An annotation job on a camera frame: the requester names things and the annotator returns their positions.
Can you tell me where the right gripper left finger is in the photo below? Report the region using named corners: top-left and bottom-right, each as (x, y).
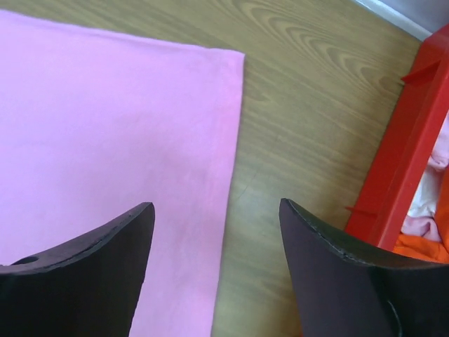
top-left (1, 202), bottom-right (155, 336)

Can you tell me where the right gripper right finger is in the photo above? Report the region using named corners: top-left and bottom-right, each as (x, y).
top-left (279, 199), bottom-right (448, 337)

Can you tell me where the light pink t shirt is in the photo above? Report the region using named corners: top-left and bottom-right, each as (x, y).
top-left (1, 11), bottom-right (245, 336)

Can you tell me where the orange t shirt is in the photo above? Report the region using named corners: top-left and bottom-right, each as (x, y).
top-left (393, 234), bottom-right (449, 264)

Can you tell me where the white t shirt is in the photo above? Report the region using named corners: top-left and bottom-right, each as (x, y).
top-left (401, 115), bottom-right (448, 242)

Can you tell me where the red plastic bin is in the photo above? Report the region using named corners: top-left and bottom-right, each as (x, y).
top-left (345, 26), bottom-right (448, 251)

